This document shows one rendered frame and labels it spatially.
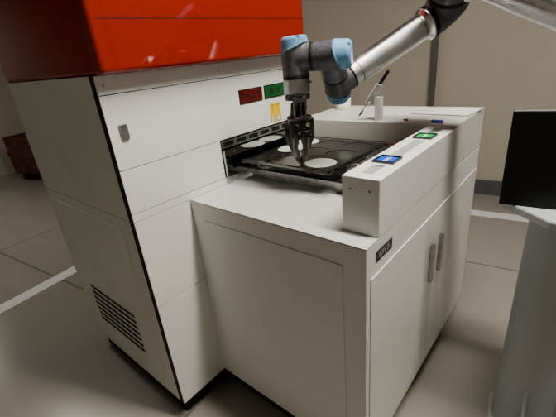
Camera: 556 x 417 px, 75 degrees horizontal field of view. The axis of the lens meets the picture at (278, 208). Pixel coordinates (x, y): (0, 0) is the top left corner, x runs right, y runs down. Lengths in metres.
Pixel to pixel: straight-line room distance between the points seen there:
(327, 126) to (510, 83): 1.98
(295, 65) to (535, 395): 1.20
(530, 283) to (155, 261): 1.08
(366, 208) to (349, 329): 0.32
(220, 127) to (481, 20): 2.38
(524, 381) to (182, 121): 1.29
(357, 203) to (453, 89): 2.50
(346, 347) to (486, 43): 2.63
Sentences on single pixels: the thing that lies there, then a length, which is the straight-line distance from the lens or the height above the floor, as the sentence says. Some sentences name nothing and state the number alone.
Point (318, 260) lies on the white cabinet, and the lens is 0.90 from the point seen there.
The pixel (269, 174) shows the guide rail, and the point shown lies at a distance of 1.28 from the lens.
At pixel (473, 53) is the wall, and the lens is 3.24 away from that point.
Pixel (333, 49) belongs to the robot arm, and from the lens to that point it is 1.02.
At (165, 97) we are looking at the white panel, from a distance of 1.13.
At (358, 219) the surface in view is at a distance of 0.86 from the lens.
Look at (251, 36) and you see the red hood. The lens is 1.30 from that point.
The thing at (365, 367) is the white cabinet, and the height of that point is 0.47.
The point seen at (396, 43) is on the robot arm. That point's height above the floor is 1.22.
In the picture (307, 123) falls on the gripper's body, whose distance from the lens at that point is 1.05.
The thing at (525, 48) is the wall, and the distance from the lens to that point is 3.23.
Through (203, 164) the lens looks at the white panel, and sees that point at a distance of 1.22.
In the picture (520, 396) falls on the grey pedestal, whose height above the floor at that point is 0.19.
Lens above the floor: 1.23
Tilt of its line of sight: 23 degrees down
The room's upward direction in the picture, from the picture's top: 6 degrees counter-clockwise
